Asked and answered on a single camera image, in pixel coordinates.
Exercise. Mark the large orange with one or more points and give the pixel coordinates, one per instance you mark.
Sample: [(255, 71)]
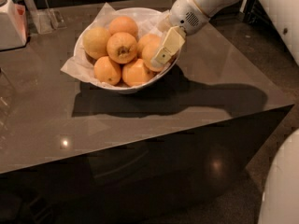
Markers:
[(148, 53)]

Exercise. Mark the front middle orange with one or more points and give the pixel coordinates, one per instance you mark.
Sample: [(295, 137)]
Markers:
[(136, 73)]

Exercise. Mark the centre orange with stem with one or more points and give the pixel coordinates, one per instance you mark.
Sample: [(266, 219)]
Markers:
[(122, 47)]

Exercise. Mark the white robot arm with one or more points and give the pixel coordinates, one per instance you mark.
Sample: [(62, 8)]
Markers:
[(284, 14)]

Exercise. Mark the front left orange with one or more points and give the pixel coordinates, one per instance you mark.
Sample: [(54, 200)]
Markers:
[(106, 70)]

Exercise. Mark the white robot base shell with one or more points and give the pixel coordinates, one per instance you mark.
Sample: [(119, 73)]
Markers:
[(280, 201)]

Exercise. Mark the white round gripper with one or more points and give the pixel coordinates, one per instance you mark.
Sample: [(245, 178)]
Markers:
[(186, 14)]

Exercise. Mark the white paper liner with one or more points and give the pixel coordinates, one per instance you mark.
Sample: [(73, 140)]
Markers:
[(80, 66)]

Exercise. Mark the left yellowish orange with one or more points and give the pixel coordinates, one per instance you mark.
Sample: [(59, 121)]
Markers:
[(95, 42)]

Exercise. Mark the top back orange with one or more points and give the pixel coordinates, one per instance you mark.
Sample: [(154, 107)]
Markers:
[(123, 24)]

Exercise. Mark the small middle right orange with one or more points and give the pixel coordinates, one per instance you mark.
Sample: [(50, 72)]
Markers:
[(144, 40)]

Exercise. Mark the white appliance with red side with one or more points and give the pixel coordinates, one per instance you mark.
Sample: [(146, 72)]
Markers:
[(13, 25)]

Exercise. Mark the black slatted vent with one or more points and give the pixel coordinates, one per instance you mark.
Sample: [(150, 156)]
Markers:
[(254, 13)]

